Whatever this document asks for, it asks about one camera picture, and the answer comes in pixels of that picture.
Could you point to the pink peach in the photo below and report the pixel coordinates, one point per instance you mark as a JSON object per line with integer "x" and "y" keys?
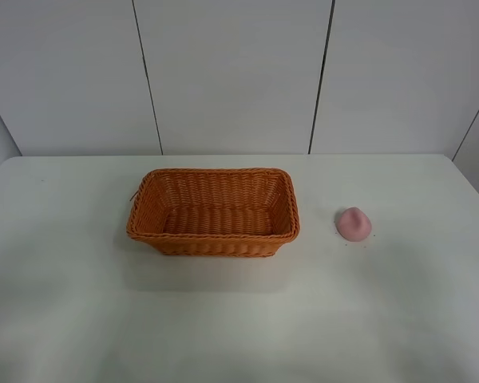
{"x": 353, "y": 225}

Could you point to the orange woven wicker basket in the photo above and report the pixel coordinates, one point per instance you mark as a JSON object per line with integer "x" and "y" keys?
{"x": 245, "y": 212}

